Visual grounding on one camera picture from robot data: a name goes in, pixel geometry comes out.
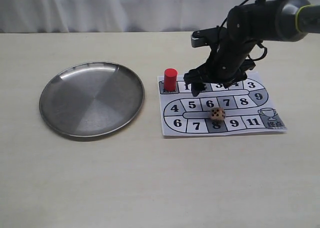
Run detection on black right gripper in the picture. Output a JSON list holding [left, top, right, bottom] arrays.
[[184, 39, 257, 97]]

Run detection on wooden die black pips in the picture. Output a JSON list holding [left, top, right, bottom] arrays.
[[210, 107, 226, 121]]

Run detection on red cylinder game piece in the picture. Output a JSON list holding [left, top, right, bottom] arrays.
[[164, 68, 178, 92]]

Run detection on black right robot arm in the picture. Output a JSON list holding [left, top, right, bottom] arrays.
[[183, 0, 320, 97]]

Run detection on paper number game board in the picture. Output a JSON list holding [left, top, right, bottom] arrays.
[[157, 72, 286, 136]]

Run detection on round steel plate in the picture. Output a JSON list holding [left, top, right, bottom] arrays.
[[38, 61, 145, 139]]

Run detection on white curtain backdrop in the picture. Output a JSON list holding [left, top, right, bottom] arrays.
[[0, 0, 320, 34]]

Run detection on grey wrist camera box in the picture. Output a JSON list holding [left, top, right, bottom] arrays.
[[191, 26, 220, 48]]

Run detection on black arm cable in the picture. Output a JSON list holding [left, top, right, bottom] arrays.
[[219, 0, 301, 61]]

